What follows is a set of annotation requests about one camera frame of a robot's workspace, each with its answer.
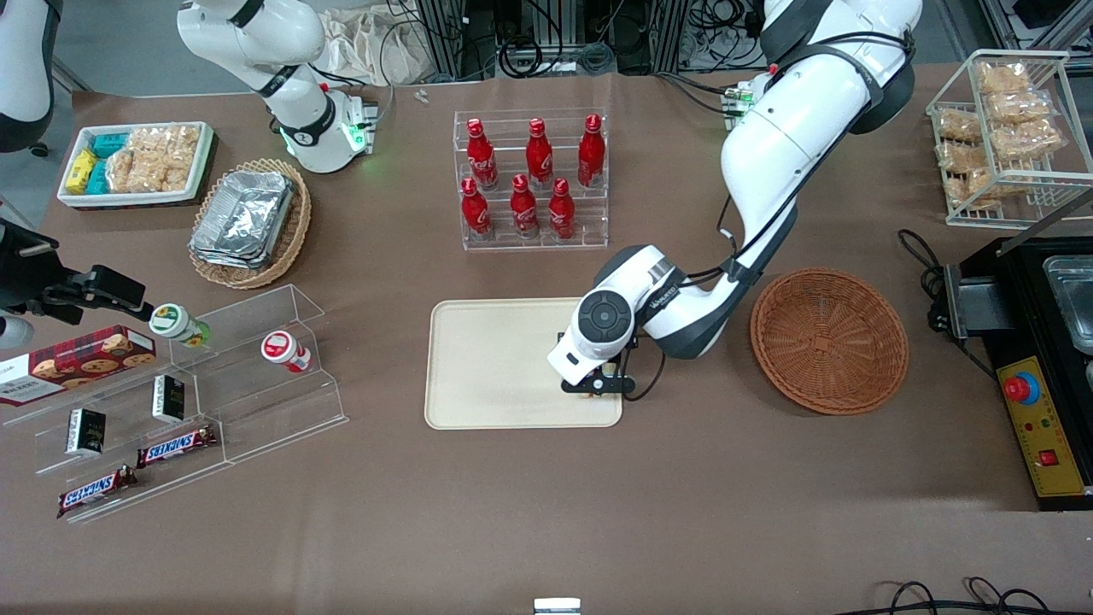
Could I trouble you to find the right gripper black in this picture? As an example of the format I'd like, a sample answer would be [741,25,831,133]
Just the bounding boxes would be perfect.
[0,219,155,326]

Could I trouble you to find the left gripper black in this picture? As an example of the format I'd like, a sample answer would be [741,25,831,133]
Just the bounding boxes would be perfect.
[560,340,638,401]

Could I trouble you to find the beige plastic tray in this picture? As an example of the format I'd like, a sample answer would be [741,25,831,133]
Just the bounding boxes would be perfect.
[424,297,624,431]

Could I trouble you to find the oval tan wicker basket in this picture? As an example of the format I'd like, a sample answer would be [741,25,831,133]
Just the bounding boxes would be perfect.
[188,158,313,291]

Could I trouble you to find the round brown wicker basket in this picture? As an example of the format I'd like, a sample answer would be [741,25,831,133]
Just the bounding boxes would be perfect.
[750,268,909,417]

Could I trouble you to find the red tartan cookie box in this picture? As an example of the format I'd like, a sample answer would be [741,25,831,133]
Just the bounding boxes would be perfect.
[0,324,158,407]

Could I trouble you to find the green cap drink bottle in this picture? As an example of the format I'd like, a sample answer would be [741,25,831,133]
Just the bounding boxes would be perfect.
[149,303,213,349]

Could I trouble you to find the white plastic bin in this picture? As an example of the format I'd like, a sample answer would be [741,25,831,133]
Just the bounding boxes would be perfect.
[57,121,215,209]

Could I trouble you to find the small black box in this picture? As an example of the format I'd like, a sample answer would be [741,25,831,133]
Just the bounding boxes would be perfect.
[66,407,108,456]
[151,373,187,425]

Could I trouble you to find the yellow snack box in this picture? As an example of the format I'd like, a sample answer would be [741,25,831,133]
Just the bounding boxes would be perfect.
[66,149,98,196]

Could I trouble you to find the rice cracker snack pack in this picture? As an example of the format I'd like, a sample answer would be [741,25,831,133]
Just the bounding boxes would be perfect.
[985,89,1057,122]
[936,141,985,173]
[106,150,194,194]
[976,61,1033,96]
[934,108,985,144]
[128,126,202,165]
[993,119,1066,161]
[967,166,1040,210]

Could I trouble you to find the clear acrylic bottle stand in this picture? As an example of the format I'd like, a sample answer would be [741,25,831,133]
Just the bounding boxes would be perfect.
[453,107,612,253]

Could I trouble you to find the Snickers chocolate bar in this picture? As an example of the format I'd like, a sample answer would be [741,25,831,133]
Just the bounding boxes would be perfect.
[136,424,219,469]
[56,465,140,520]

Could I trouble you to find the stacked aluminium foil trays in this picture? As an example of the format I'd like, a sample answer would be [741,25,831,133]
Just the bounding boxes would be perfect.
[189,170,296,271]

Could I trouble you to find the red cola bottle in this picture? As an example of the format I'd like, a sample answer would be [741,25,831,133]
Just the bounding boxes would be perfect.
[577,113,608,190]
[465,117,500,191]
[547,177,578,243]
[510,173,541,241]
[460,176,495,241]
[524,117,555,190]

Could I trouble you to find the clear acrylic tiered shelf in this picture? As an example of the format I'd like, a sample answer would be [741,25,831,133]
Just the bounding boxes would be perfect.
[0,284,350,524]

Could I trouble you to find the red cap drink bottle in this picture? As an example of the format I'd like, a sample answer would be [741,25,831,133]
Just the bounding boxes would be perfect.
[260,330,313,375]

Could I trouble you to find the crumpled white cloth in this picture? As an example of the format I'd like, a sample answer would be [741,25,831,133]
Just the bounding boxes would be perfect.
[319,7,438,87]

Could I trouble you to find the black fryer yellow control panel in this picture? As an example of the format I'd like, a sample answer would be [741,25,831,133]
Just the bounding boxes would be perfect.
[944,235,1093,513]

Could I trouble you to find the steel fryer pan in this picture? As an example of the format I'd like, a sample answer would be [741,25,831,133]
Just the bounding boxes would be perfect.
[1043,254,1093,356]

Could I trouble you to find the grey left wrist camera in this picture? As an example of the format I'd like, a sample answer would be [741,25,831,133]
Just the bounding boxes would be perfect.
[546,338,600,388]

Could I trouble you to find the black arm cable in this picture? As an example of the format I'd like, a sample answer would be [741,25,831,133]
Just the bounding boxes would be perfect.
[613,32,916,402]

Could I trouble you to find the coiled black cable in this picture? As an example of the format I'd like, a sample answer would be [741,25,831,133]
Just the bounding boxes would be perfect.
[497,32,549,79]

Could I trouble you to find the black fryer power cable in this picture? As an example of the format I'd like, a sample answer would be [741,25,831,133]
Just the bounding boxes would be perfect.
[897,228,997,378]

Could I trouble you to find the aluminium frame post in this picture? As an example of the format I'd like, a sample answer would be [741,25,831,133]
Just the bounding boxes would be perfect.
[417,0,468,83]

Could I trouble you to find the black looped floor cable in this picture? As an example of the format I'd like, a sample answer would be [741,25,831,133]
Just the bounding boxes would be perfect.
[861,577,1093,615]

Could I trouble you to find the white wire rack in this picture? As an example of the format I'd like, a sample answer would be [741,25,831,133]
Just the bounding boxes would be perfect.
[926,49,1093,230]

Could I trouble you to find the grey metal fryer rail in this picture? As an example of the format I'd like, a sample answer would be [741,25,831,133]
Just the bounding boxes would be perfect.
[995,183,1093,258]

